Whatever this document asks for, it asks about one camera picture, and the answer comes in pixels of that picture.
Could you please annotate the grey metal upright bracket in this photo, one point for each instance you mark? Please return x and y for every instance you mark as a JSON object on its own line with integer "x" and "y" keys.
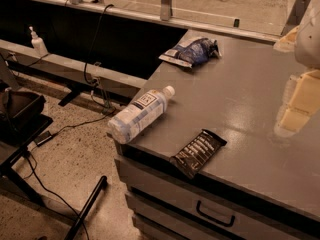
{"x": 166, "y": 10}

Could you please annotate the black rxbar chocolate wrapper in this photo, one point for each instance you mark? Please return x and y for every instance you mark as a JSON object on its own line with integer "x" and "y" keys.
{"x": 194, "y": 155}

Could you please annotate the white pump sanitizer bottle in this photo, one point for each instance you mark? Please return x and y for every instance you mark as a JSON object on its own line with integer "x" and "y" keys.
{"x": 38, "y": 43}

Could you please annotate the black drawer handle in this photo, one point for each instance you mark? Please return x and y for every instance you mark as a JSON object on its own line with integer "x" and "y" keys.
{"x": 214, "y": 216}

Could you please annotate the blue chip bag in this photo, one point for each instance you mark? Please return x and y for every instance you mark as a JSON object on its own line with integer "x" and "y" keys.
{"x": 192, "y": 52}

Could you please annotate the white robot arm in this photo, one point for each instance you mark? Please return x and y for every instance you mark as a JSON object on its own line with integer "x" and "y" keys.
{"x": 307, "y": 44}

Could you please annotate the grey metal rail beam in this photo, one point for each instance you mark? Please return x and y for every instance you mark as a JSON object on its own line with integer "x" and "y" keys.
{"x": 111, "y": 81}

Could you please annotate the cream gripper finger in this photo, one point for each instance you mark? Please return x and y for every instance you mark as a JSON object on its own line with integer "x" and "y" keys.
{"x": 287, "y": 42}
{"x": 300, "y": 101}

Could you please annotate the clear plastic water bottle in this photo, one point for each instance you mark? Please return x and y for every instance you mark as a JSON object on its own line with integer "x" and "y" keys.
{"x": 132, "y": 120}

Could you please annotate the grey drawer cabinet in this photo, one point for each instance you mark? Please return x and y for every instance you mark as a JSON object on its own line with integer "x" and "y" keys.
{"x": 163, "y": 202}

